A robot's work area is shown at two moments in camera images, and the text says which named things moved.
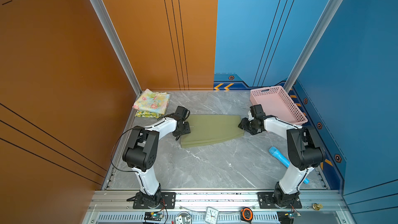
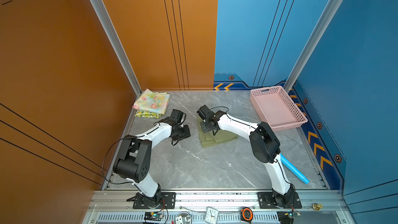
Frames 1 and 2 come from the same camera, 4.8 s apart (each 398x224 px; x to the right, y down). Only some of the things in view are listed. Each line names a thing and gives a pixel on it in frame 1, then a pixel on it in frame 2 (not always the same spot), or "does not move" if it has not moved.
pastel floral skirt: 152,101 does not move
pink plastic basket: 275,101 does not move
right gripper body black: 249,125 → 204,126
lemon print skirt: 145,114 does not move
